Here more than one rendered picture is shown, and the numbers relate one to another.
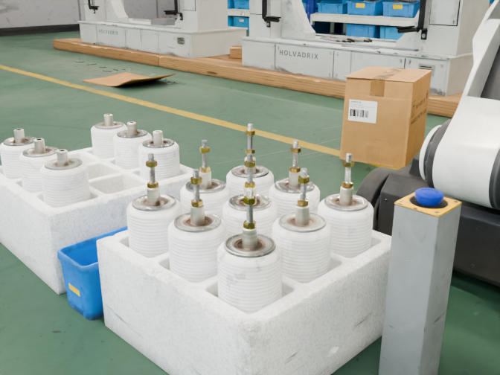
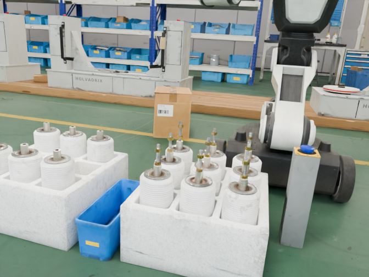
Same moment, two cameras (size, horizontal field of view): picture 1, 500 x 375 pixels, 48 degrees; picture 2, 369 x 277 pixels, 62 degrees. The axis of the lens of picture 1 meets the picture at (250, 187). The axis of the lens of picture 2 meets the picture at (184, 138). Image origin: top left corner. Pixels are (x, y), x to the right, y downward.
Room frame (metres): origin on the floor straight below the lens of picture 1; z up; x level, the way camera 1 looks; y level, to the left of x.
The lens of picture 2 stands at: (0.20, 0.53, 0.60)
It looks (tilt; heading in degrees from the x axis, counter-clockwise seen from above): 17 degrees down; 328
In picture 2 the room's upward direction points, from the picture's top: 4 degrees clockwise
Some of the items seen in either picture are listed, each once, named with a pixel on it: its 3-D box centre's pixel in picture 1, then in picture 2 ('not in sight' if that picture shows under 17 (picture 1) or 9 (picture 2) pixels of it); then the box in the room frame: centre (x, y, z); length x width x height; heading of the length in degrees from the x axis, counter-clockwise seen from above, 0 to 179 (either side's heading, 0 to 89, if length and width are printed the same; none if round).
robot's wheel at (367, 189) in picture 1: (382, 209); (218, 160); (1.25, -0.32, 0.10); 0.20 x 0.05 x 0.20; 135
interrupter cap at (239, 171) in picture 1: (250, 172); (179, 148); (1.07, 0.00, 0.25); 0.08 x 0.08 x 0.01
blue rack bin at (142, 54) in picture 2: not in sight; (144, 54); (5.84, -1.97, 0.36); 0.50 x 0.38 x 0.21; 134
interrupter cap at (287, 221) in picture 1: (302, 222); (245, 171); (0.82, -0.08, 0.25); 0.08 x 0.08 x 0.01
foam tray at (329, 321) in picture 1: (249, 284); (202, 212); (0.91, 0.00, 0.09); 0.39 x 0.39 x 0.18; 45
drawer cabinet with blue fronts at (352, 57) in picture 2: not in sight; (352, 68); (3.59, -5.16, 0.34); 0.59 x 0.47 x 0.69; 135
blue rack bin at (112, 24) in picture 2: not in sight; (122, 23); (6.12, -1.64, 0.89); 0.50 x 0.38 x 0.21; 135
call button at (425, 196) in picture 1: (428, 198); (307, 149); (0.75, -0.26, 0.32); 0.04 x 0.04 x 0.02
